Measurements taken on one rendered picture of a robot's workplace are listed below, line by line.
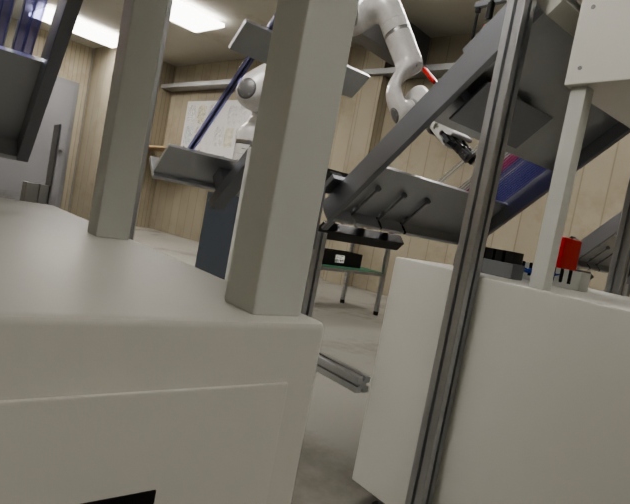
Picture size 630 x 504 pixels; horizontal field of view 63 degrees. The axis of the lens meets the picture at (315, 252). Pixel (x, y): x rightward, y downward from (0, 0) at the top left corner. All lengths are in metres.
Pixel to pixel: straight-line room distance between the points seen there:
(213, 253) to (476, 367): 1.05
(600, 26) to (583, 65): 0.07
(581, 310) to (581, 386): 0.13
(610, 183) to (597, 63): 3.86
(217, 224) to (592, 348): 1.26
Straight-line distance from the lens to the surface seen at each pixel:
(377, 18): 1.84
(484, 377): 1.10
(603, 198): 4.92
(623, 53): 1.08
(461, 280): 1.08
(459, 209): 1.77
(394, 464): 1.28
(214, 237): 1.84
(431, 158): 5.60
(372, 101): 6.00
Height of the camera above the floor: 0.67
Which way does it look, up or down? 4 degrees down
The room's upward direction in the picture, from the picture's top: 11 degrees clockwise
